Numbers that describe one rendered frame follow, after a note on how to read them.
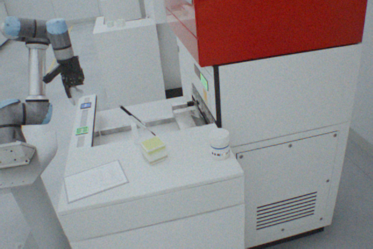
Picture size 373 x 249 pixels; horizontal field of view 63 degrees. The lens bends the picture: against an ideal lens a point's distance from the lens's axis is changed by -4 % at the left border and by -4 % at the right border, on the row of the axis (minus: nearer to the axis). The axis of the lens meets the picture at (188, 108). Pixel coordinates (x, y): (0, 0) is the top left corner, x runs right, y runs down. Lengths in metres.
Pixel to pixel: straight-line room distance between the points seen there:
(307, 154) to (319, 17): 0.68
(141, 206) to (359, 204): 1.74
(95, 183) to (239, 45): 0.74
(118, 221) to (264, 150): 0.77
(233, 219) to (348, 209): 1.32
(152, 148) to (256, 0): 0.67
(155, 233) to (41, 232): 0.91
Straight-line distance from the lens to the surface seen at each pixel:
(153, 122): 1.68
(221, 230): 1.27
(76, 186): 1.17
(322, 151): 1.74
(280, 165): 1.65
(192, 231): 1.22
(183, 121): 1.57
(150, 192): 1.07
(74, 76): 1.35
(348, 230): 2.31
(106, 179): 1.15
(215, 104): 1.33
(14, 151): 1.65
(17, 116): 1.71
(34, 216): 1.88
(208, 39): 1.23
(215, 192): 1.12
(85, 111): 1.68
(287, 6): 1.32
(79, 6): 9.40
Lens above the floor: 1.67
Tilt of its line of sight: 28 degrees down
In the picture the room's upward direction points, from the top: 6 degrees counter-clockwise
